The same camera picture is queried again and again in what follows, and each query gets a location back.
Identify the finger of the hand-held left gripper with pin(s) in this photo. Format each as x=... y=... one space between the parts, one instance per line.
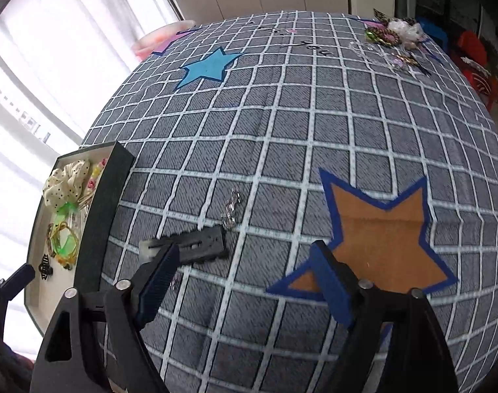
x=19 y=278

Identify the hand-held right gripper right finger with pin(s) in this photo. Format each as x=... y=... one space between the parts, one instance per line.
x=335 y=290

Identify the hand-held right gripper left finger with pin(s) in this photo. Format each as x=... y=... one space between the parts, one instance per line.
x=157 y=282

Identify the black claw hair clip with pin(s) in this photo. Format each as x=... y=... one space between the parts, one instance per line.
x=44 y=268

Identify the yellow flower hair clip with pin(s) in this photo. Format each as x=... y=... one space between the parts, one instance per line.
x=64 y=261

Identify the black rectangular hair clip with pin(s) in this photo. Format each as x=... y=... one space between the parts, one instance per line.
x=195 y=245

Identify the green plastic bangle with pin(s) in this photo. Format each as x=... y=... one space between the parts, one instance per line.
x=66 y=246

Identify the black jewelry box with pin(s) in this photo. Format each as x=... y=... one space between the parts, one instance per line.
x=105 y=213

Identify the silver star hair clip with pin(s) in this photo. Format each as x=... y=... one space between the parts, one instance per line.
x=231 y=208

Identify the person's left forearm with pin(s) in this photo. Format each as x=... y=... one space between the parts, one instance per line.
x=7 y=366

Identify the small silver earring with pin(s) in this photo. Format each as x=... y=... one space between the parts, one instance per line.
x=174 y=282

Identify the polka dot scrunchie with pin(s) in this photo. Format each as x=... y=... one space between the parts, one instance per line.
x=66 y=180

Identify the pink beaded hair clip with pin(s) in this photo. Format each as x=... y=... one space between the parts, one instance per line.
x=96 y=174

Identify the white curtain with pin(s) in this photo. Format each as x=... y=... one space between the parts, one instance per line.
x=48 y=49

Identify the pink plastic basin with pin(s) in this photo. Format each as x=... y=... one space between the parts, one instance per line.
x=150 y=43

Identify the red plastic chair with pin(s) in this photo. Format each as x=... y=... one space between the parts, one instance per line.
x=476 y=86

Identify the pile of hair accessories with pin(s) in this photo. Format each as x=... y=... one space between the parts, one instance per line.
x=396 y=32

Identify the grey paper sheet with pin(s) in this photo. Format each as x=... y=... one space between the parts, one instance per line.
x=476 y=64

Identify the blue plastic stool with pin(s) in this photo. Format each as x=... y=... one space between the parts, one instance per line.
x=435 y=32

